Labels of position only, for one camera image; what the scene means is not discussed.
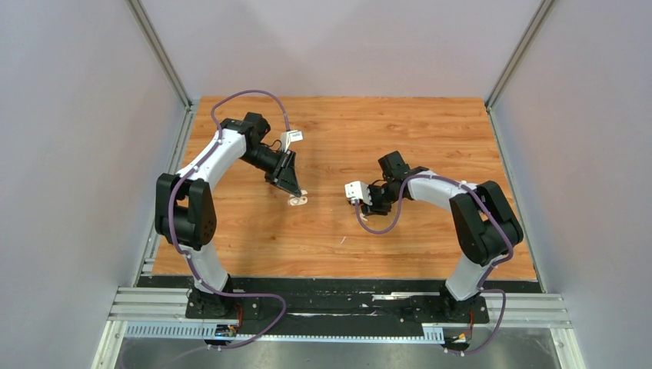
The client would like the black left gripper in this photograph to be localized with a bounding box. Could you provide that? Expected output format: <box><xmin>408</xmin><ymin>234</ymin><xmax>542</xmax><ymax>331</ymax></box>
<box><xmin>240</xmin><ymin>145</ymin><xmax>302</xmax><ymax>198</ymax></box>

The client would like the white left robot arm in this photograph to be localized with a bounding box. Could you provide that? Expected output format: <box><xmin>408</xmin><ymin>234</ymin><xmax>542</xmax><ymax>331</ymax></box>
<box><xmin>155</xmin><ymin>112</ymin><xmax>302</xmax><ymax>317</ymax></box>

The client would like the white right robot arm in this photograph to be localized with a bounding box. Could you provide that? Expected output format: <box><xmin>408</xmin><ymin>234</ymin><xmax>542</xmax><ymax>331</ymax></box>
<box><xmin>344</xmin><ymin>151</ymin><xmax>524</xmax><ymax>321</ymax></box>

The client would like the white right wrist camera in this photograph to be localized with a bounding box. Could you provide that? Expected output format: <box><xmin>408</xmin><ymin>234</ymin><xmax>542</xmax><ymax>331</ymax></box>
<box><xmin>344</xmin><ymin>181</ymin><xmax>372</xmax><ymax>205</ymax></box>

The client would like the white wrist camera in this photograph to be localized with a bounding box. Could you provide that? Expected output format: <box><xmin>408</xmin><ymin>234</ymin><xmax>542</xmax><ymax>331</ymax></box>
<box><xmin>280</xmin><ymin>130</ymin><xmax>304</xmax><ymax>151</ymax></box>
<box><xmin>344</xmin><ymin>181</ymin><xmax>372</xmax><ymax>205</ymax></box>

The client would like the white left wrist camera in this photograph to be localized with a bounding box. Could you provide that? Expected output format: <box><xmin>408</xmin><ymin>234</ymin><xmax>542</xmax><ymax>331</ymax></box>
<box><xmin>280</xmin><ymin>130</ymin><xmax>304</xmax><ymax>151</ymax></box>

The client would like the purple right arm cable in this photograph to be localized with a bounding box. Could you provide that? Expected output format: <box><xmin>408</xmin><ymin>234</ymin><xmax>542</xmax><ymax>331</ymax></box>
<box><xmin>354</xmin><ymin>173</ymin><xmax>515</xmax><ymax>357</ymax></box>

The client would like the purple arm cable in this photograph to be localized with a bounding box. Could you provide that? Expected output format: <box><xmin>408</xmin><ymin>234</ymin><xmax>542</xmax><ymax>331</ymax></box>
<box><xmin>354</xmin><ymin>173</ymin><xmax>515</xmax><ymax>357</ymax></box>
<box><xmin>167</xmin><ymin>90</ymin><xmax>292</xmax><ymax>351</ymax></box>

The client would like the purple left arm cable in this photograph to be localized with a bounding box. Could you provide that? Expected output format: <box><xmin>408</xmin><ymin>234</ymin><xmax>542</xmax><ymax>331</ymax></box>
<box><xmin>167</xmin><ymin>90</ymin><xmax>292</xmax><ymax>351</ymax></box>

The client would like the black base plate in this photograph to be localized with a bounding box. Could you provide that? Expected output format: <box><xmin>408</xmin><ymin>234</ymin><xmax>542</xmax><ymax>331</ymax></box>
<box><xmin>136</xmin><ymin>275</ymin><xmax>544</xmax><ymax>337</ymax></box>

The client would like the white slotted cable duct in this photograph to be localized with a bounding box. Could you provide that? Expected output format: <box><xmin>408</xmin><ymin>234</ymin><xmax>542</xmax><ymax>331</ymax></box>
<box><xmin>123</xmin><ymin>324</ymin><xmax>445</xmax><ymax>344</ymax></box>

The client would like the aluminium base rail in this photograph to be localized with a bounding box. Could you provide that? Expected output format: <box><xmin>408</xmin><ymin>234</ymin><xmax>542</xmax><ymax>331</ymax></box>
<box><xmin>108</xmin><ymin>288</ymin><xmax>572</xmax><ymax>329</ymax></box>

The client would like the left aluminium frame post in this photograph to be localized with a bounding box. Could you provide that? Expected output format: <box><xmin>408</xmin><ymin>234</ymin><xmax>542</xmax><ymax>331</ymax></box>
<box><xmin>125</xmin><ymin>0</ymin><xmax>193</xmax><ymax>110</ymax></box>

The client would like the aluminium frame post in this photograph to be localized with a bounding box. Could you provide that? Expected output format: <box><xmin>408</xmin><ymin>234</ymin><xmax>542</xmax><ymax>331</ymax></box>
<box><xmin>125</xmin><ymin>0</ymin><xmax>193</xmax><ymax>110</ymax></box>
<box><xmin>484</xmin><ymin>0</ymin><xmax>557</xmax><ymax>112</ymax></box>

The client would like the right aluminium frame post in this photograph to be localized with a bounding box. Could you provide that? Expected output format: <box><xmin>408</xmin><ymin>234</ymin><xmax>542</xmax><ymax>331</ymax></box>
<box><xmin>484</xmin><ymin>0</ymin><xmax>557</xmax><ymax>112</ymax></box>

